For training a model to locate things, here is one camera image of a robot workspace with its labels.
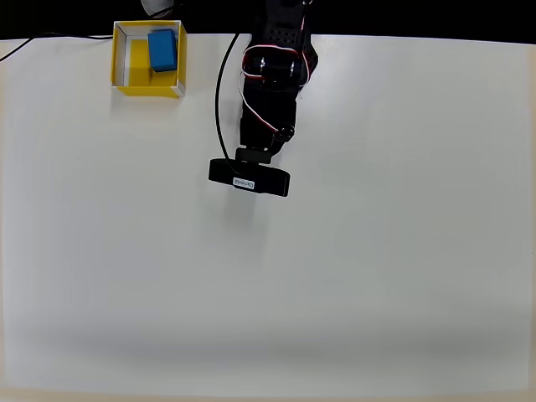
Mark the yellow cardboard box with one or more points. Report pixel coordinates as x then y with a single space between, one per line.
125 63

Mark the blue rectangular block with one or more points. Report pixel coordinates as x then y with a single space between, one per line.
162 51

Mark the black webcam with white label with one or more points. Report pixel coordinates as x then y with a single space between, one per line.
249 182

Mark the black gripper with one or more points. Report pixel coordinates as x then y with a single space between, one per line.
260 135

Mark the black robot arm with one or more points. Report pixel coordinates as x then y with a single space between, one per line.
276 63

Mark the white rounded object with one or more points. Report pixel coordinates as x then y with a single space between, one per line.
156 4

